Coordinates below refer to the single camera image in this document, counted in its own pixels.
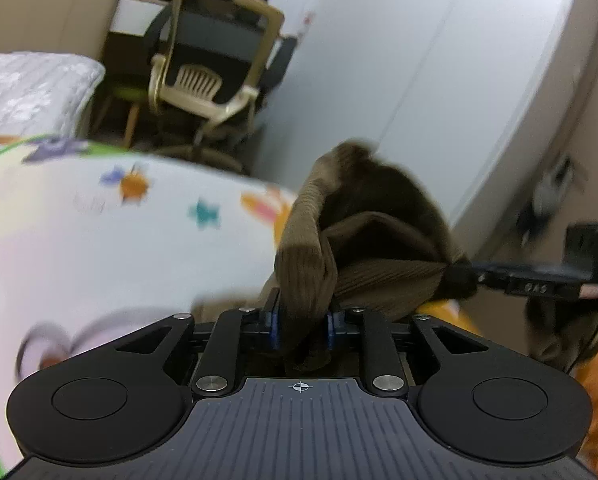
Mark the beige padded headboard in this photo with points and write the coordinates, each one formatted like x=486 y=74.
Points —
x=41 y=12

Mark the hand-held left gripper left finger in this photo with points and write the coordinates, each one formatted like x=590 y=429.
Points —
x=275 y=331

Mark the white wardrobe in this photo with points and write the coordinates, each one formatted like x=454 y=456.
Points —
x=419 y=85

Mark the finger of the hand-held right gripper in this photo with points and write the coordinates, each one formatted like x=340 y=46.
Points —
x=463 y=280

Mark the white desk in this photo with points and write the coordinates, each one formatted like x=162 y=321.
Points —
x=139 y=15

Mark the cartoon printed blanket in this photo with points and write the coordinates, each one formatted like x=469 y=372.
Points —
x=109 y=240

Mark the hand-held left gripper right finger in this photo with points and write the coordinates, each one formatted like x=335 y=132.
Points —
x=330 y=331

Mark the beige mesh office chair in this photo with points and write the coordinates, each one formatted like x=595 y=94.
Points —
x=214 y=60

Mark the dark blurred object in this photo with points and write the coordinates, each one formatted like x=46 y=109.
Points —
x=549 y=200

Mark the green stool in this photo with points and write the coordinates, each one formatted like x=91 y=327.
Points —
x=121 y=105

